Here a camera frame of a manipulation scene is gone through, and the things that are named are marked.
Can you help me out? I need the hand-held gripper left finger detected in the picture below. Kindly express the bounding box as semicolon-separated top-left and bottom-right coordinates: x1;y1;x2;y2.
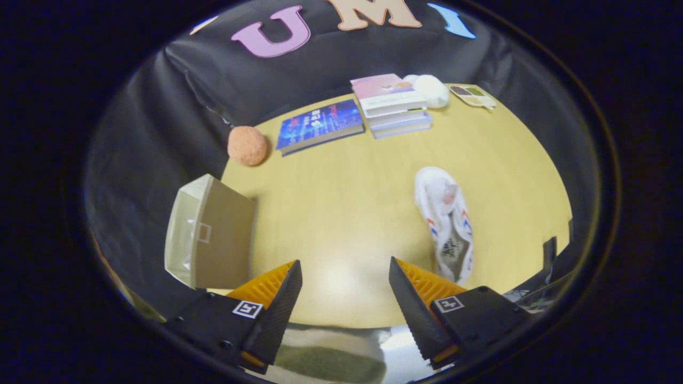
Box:
163;260;303;374

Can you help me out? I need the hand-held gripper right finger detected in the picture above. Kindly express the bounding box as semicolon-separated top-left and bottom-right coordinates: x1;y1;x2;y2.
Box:
388;256;534;370

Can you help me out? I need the beige storage box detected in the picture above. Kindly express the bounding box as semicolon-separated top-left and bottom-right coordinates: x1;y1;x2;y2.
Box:
164;173;258;290

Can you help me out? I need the white canvas shoe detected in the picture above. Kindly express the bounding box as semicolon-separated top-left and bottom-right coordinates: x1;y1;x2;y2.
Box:
414;166;474;286

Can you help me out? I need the orange sponge ball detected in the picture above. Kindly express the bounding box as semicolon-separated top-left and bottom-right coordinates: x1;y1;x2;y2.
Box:
227;125;268;167

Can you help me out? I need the pale blue cover book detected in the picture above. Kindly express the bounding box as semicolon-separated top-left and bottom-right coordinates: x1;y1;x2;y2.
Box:
371;120;433;140

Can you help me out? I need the white cover book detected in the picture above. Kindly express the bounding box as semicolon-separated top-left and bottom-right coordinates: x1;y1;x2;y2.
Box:
366;109;432;130

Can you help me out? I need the white plush ball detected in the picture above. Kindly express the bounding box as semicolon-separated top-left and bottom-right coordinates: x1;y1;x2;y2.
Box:
403;74;450;109

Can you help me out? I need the small colour palette card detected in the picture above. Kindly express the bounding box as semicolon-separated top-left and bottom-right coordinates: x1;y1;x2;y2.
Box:
448;84;497;110

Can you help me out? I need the pink cover book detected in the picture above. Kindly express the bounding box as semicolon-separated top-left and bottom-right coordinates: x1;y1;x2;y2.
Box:
350;73;427;119

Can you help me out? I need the black backdrop cloth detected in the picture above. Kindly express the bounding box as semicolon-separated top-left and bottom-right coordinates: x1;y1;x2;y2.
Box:
85;0;598;321

